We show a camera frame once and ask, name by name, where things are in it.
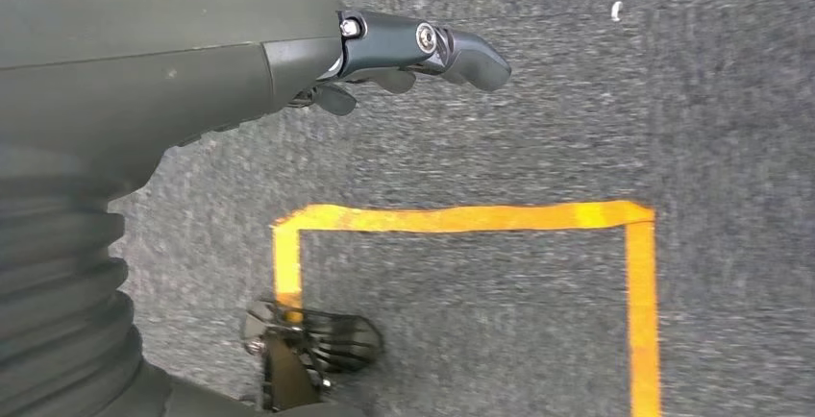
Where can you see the yellow floor tape square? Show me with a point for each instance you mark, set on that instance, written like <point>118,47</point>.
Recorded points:
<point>446,217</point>

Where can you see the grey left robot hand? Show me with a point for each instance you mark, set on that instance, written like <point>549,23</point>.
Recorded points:
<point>159,51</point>

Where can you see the black robot foot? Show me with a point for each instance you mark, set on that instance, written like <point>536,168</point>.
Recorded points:
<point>337,341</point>

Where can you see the small white scrap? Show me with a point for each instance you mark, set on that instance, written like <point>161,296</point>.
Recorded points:
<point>616,11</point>

